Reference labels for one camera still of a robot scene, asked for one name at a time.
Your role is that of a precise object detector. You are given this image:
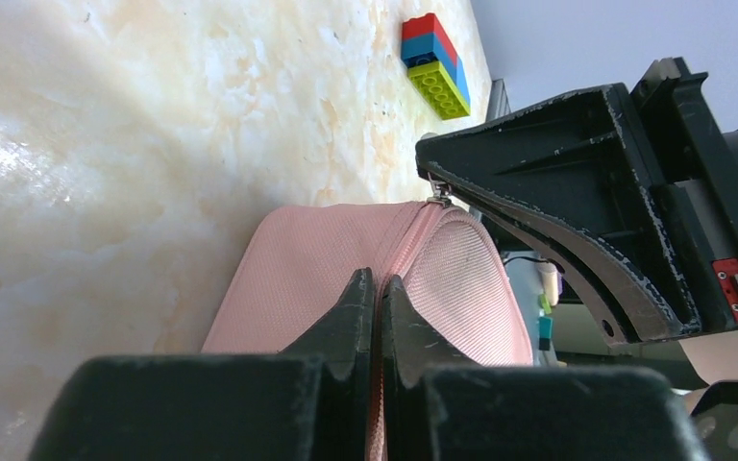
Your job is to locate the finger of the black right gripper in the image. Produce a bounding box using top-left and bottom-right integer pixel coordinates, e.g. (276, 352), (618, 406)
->
(415, 84), (703, 345)

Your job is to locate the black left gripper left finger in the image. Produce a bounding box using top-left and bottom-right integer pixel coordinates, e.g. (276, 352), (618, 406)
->
(30, 268), (375, 460)

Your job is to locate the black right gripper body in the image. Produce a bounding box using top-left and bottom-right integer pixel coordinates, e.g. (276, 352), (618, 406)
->
(630, 58), (738, 334)

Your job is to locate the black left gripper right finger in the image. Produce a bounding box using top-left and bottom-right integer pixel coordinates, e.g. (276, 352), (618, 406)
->
(381, 278), (708, 460)

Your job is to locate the pink medicine kit case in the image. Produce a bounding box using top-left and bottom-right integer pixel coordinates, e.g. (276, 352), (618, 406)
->
(200, 184), (534, 461)

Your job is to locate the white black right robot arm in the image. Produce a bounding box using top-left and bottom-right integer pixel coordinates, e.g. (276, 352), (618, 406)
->
(416, 58), (738, 460)

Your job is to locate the colourful toy block stack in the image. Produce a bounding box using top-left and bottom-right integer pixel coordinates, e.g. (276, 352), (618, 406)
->
(401, 12), (471, 120)

